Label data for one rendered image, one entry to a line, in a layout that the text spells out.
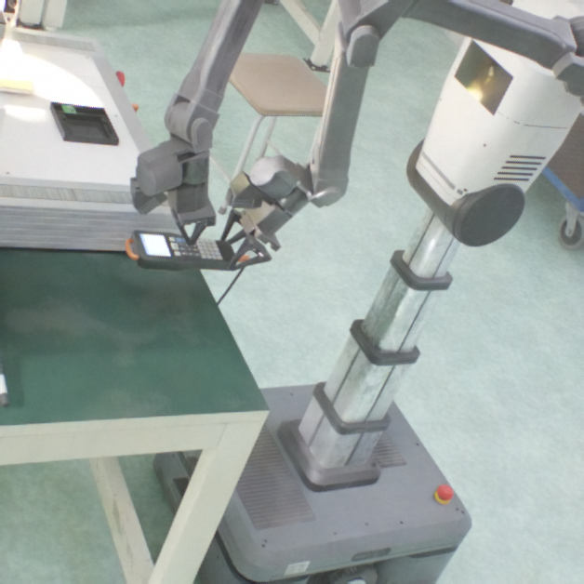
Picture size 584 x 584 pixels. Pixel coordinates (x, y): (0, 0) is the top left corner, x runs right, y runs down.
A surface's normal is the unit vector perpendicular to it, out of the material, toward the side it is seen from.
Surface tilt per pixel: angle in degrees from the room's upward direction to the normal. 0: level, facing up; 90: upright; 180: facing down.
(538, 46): 105
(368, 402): 90
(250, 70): 7
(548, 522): 0
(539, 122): 90
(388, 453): 0
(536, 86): 90
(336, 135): 110
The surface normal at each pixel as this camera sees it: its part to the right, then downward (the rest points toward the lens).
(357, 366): -0.85, 0.01
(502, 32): 0.14, 0.82
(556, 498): 0.32, -0.77
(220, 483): 0.36, 0.64
